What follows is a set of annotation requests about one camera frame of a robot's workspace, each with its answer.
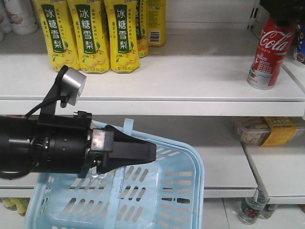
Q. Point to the red coca cola can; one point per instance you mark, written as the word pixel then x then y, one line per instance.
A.
pixel 274 43

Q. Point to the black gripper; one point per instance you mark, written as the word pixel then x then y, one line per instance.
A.
pixel 70 145

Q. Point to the yellow pear drink bottle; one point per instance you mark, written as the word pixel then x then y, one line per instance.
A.
pixel 58 31
pixel 91 31
pixel 124 54

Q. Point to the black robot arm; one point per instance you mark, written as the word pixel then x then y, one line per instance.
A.
pixel 19 147

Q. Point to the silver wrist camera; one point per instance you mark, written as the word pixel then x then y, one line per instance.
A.
pixel 72 85

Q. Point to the blue white cup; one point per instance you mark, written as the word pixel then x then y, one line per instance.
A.
pixel 299 53

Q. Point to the clear water bottle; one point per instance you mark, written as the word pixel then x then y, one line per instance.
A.
pixel 268 211
pixel 251 207

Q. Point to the white peach drink bottle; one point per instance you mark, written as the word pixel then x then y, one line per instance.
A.
pixel 21 16

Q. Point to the light blue plastic basket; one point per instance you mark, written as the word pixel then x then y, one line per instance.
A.
pixel 165 194

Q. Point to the clear cookie box yellow label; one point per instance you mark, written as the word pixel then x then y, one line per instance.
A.
pixel 268 131

